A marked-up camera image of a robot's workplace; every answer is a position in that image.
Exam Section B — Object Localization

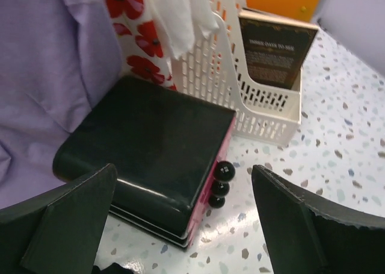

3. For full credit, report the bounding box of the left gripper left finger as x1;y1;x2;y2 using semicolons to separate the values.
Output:
1;164;117;273

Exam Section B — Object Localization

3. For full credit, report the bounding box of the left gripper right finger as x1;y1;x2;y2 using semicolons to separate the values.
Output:
251;165;384;273

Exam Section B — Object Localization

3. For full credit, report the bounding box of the pink top drawer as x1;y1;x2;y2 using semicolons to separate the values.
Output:
194;117;235;209

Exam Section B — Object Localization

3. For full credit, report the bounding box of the pink drawer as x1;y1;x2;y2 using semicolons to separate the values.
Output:
194;117;235;209
187;203;205;234
185;224;200;251

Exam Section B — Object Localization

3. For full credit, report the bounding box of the black drawer cabinet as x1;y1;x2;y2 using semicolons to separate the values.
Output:
52;76;235;249

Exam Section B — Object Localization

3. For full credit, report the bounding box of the dark hardcover book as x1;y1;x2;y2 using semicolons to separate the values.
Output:
238;9;319;89

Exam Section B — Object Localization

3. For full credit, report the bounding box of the black round drawer knob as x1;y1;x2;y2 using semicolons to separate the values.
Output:
214;161;236;183

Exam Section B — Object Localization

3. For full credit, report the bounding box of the purple t-shirt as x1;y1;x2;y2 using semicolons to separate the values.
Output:
1;0;122;208

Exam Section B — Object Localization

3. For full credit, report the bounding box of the white plastic file organizer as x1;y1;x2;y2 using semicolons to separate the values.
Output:
171;0;302;147

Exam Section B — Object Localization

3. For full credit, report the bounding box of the red floral white garment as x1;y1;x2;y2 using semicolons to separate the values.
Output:
105;0;176;90

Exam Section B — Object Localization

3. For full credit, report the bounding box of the white shirt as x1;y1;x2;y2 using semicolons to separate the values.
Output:
146;0;218;60

